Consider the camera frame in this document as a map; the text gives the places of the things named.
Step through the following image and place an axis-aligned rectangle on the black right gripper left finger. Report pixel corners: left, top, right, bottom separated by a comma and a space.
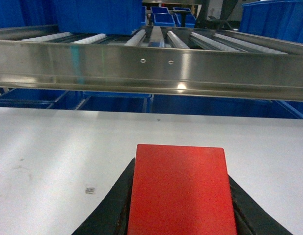
73, 158, 135, 235

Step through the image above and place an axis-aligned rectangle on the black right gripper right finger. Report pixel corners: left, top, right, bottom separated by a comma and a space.
229, 177, 291, 235

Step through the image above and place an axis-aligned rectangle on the red magnetic cube block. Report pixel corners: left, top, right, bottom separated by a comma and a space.
127, 144, 237, 235

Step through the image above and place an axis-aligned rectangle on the stainless steel shelf rack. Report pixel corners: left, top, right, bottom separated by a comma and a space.
0, 25, 303, 101

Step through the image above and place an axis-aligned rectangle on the large blue bin centre shelf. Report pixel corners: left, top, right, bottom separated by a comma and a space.
54, 0, 142, 35

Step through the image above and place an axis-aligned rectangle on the large blue bin shelf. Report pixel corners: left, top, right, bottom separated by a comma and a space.
0, 0, 57, 28
239, 0, 303, 44
54, 0, 142, 35

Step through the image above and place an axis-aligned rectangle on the large blue bin right shelf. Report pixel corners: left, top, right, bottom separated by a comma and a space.
239, 0, 303, 44

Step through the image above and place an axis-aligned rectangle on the large blue bin left shelf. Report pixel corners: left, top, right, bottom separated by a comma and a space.
0, 0, 57, 28

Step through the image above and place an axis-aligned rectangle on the small marker sticker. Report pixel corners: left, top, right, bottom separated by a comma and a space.
85, 187, 96, 194

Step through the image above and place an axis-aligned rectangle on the blue bin below middle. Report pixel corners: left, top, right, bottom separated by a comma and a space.
76, 92, 153, 113

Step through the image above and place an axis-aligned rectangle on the blue bin below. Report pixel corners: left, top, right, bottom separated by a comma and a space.
0, 89, 68, 109
76, 92, 153, 113
151, 94, 303, 119

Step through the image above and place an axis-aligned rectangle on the blue bin below right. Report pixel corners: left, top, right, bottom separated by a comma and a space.
151, 94, 303, 119

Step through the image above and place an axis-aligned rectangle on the blue bin below left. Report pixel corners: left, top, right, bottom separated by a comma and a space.
0, 89, 68, 109

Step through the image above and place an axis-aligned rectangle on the black office chair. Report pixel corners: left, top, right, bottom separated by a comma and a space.
195, 0, 238, 29

